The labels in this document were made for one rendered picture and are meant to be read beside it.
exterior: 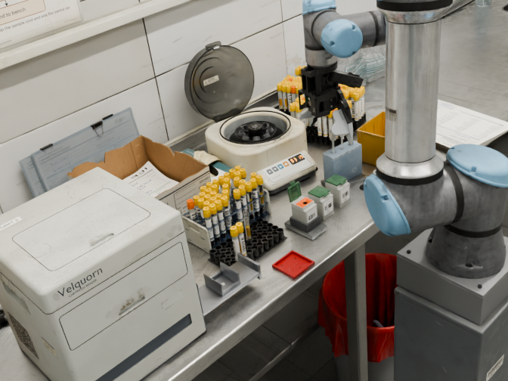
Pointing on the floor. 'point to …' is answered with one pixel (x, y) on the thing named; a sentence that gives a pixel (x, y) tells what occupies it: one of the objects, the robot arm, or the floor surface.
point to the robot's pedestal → (447, 342)
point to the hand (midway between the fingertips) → (332, 134)
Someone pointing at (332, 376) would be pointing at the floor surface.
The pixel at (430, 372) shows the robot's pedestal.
